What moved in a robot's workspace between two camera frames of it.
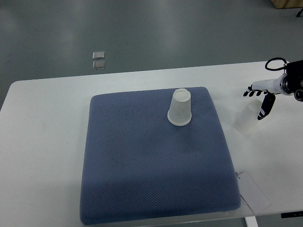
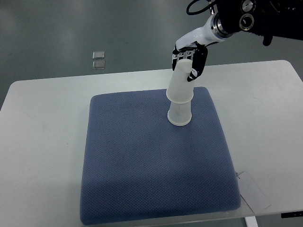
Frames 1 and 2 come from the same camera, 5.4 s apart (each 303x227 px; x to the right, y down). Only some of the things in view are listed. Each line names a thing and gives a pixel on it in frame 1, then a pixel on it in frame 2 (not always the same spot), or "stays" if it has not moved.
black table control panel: (291, 214) stays
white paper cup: (247, 121) to (180, 90)
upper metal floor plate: (98, 55) stays
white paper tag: (251, 194) stays
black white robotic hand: (271, 87) to (192, 45)
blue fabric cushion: (137, 165) stays
